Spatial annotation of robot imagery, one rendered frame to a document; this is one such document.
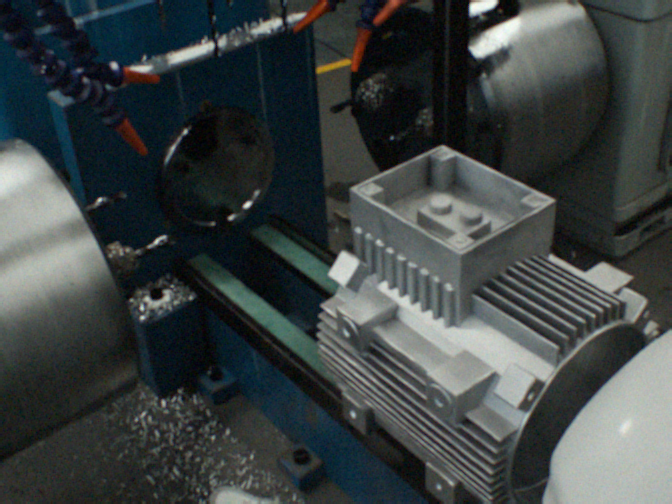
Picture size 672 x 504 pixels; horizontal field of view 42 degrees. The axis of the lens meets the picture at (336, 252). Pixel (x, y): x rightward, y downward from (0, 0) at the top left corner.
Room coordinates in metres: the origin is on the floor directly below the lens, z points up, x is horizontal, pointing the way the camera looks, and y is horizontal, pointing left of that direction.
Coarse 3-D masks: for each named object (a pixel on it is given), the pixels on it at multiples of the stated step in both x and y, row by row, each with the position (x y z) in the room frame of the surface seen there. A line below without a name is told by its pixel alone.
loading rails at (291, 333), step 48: (288, 240) 0.85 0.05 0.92; (192, 288) 0.79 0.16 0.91; (240, 288) 0.77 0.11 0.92; (288, 288) 0.82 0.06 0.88; (336, 288) 0.75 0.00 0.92; (240, 336) 0.71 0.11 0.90; (288, 336) 0.68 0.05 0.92; (240, 384) 0.72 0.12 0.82; (288, 384) 0.64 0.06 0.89; (288, 432) 0.65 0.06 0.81; (336, 432) 0.58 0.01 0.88; (384, 432) 0.53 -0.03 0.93; (336, 480) 0.59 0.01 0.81; (384, 480) 0.53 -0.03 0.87
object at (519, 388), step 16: (352, 256) 0.57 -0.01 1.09; (336, 272) 0.56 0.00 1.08; (352, 272) 0.56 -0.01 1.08; (352, 288) 0.56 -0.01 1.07; (624, 288) 0.50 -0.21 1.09; (640, 304) 0.49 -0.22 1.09; (640, 320) 0.49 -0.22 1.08; (512, 368) 0.43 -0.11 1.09; (336, 384) 0.57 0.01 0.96; (512, 384) 0.42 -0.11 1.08; (528, 384) 0.42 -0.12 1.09; (544, 384) 0.42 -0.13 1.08; (512, 400) 0.41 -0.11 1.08; (528, 400) 0.41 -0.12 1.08
